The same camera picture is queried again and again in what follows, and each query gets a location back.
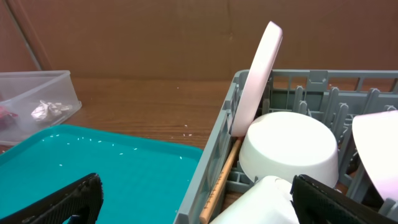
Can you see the red snack wrapper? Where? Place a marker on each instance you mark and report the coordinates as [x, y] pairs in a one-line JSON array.
[[7, 118]]

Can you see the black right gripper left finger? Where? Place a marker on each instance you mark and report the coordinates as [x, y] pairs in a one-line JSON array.
[[79, 202]]

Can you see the white cup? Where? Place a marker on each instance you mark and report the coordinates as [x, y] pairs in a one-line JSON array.
[[267, 202]]

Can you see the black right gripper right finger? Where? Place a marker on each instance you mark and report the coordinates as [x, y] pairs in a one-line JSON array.
[[315, 202]]

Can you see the white tissue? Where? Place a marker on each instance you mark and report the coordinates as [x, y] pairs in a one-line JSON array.
[[48, 111]]

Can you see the small pink bowl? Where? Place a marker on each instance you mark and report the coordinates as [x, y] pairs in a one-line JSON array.
[[375, 137]]

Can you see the white bowl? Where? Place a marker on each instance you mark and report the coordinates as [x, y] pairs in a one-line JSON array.
[[286, 144]]

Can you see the teal plastic tray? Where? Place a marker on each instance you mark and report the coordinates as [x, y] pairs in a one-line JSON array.
[[144, 181]]

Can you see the clear plastic bin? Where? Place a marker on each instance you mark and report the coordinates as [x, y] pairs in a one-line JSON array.
[[21, 93]]

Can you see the wooden chopstick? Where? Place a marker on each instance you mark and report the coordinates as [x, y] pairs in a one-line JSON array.
[[220, 183]]

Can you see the white plate with food scraps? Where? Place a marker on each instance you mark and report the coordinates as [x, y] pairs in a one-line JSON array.
[[257, 79]]

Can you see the grey plastic dish rack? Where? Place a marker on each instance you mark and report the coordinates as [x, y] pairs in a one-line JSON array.
[[333, 97]]

